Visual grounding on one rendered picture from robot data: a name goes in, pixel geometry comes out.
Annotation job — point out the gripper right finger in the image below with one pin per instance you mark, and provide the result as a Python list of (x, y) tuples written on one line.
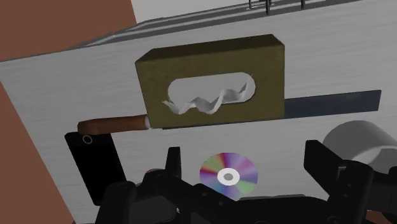
[(350, 183)]

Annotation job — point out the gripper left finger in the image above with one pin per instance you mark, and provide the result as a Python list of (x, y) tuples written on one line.
[(172, 164)]

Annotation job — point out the rainbow compact disc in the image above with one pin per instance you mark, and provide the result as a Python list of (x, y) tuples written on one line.
[(214, 164)]

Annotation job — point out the grey paper roll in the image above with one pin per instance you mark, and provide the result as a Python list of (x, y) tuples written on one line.
[(359, 139)]

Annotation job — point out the black phone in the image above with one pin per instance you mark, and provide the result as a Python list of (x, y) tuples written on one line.
[(93, 167)]

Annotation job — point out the olive tissue box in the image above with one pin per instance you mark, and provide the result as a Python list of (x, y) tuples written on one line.
[(214, 59)]

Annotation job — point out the white wooden table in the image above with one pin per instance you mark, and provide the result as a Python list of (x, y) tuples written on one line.
[(335, 52)]

